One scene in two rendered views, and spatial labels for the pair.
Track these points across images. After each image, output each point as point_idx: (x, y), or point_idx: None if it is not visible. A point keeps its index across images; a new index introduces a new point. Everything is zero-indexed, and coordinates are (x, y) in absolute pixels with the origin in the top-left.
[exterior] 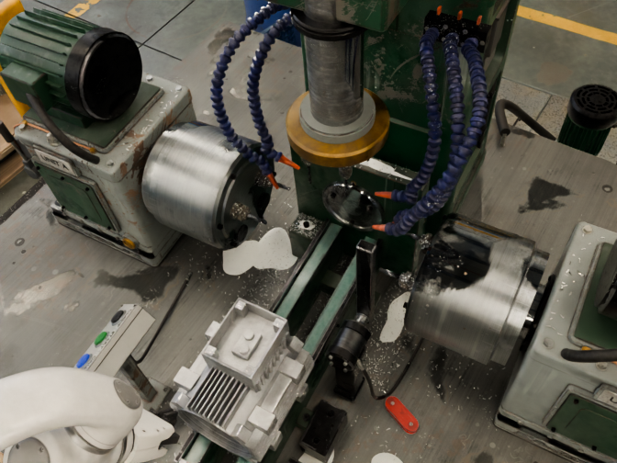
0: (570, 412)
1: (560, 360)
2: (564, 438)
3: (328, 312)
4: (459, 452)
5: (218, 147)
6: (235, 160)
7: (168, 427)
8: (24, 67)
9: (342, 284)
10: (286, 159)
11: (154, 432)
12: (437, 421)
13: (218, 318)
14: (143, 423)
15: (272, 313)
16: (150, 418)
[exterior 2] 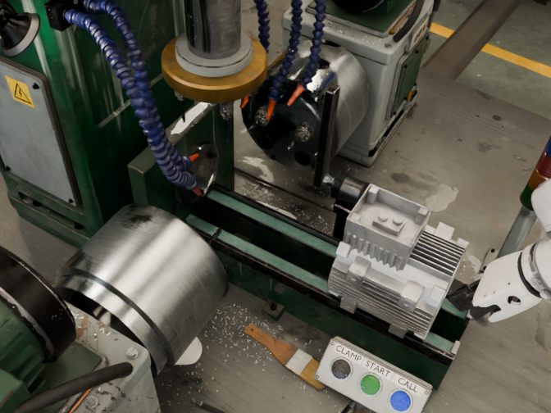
0: (401, 83)
1: (398, 44)
2: (391, 119)
3: (291, 231)
4: (392, 189)
5: (139, 228)
6: (166, 211)
7: (495, 260)
8: None
9: (261, 218)
10: (190, 156)
11: (514, 252)
12: None
13: (257, 368)
14: (508, 261)
15: (364, 193)
16: (494, 270)
